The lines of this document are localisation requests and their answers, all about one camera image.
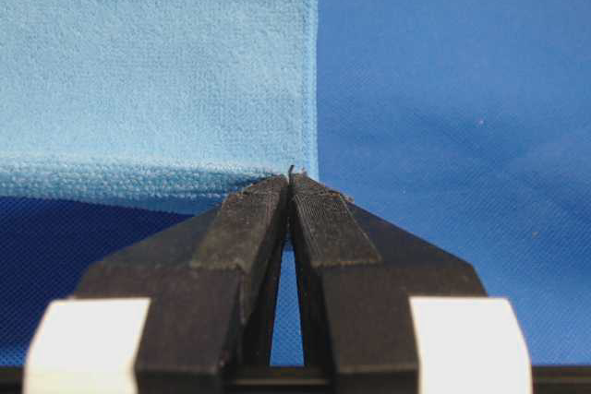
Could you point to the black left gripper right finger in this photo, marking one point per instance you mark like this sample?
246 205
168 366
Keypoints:
355 275

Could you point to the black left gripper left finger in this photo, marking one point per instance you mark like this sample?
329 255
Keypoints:
212 281

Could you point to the light blue towel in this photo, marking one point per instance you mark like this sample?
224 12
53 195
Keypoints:
155 104

